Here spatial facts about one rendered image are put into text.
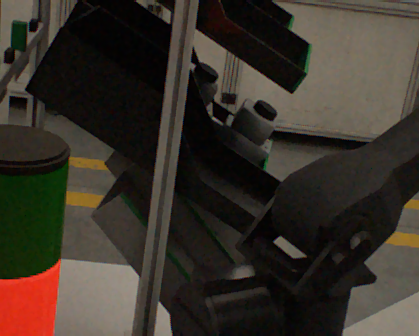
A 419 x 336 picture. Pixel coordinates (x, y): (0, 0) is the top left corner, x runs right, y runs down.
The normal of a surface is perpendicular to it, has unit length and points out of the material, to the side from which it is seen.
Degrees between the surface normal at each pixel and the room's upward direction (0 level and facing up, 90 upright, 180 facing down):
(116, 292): 0
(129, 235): 90
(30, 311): 90
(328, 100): 90
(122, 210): 90
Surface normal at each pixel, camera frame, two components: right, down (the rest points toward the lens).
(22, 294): 0.49, 0.37
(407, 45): 0.00, 0.37
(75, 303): 0.14, -0.92
